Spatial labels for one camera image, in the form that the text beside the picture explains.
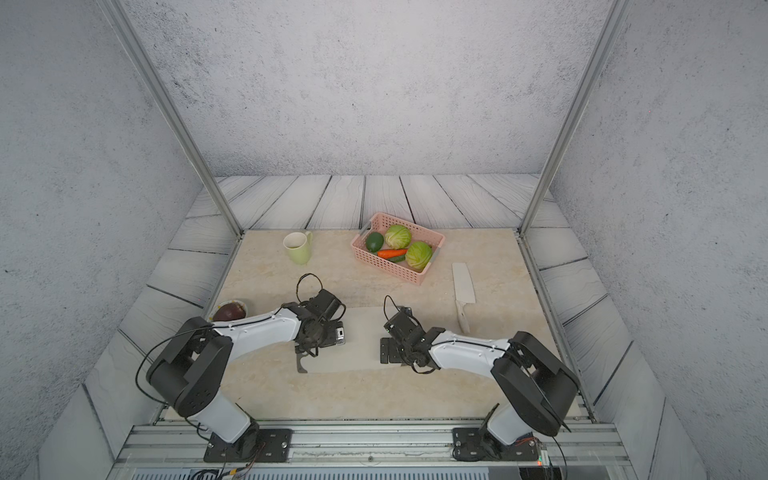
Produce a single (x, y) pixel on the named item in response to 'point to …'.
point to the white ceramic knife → (463, 292)
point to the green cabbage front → (418, 255)
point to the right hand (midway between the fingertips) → (395, 353)
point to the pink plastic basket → (379, 223)
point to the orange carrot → (390, 253)
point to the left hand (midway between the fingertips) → (336, 343)
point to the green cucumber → (397, 258)
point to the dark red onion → (230, 311)
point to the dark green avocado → (374, 242)
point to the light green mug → (299, 246)
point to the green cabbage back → (398, 236)
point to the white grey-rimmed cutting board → (361, 346)
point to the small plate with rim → (211, 315)
